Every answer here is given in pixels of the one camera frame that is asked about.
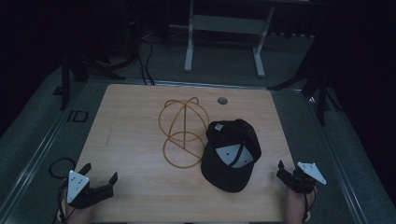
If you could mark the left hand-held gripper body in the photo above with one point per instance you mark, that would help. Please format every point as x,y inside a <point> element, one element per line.
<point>81,193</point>

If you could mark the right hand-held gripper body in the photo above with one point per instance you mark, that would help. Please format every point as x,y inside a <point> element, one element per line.
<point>303,179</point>

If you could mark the black baseball cap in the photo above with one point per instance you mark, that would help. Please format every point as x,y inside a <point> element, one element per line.
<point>229,174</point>

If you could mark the person's left hand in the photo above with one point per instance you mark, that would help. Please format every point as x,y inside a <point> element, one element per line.
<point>77,214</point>

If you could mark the person's right hand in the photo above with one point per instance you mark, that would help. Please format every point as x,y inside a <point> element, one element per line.
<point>297,205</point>

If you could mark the black tripod stand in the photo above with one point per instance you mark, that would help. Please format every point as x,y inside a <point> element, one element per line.
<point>66,84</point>
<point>320,96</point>

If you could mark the grey round table grommet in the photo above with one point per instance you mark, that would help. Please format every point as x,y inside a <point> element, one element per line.
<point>222,100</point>

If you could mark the black rectangular floor bracket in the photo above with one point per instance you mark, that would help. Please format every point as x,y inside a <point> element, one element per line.
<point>77,116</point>

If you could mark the white metal table frame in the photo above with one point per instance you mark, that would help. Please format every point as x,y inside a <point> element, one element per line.
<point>189,46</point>

